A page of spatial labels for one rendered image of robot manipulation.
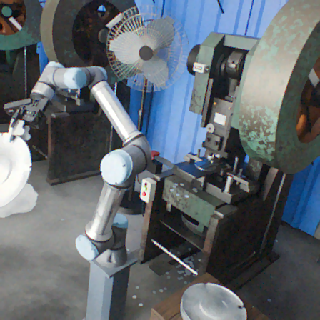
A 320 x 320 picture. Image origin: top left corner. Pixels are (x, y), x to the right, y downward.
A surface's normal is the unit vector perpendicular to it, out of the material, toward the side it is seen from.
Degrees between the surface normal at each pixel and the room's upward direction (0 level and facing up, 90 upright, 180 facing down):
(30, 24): 90
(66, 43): 90
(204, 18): 90
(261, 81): 85
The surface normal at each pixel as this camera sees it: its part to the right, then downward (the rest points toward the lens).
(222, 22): -0.72, 0.18
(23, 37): 0.72, 0.36
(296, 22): -0.46, -0.45
